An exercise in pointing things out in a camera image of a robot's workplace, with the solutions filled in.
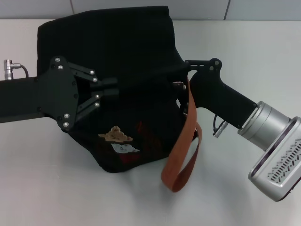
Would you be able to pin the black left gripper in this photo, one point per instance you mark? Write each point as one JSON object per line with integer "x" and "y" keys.
{"x": 47, "y": 94}

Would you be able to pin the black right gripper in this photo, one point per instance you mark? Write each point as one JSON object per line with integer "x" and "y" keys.
{"x": 216, "y": 94}

